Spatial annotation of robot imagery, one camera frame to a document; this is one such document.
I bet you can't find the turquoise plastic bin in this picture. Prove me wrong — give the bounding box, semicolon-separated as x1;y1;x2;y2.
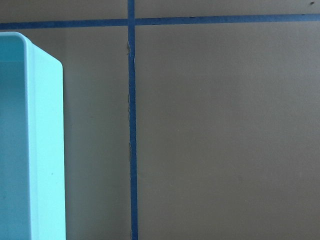
0;32;66;240

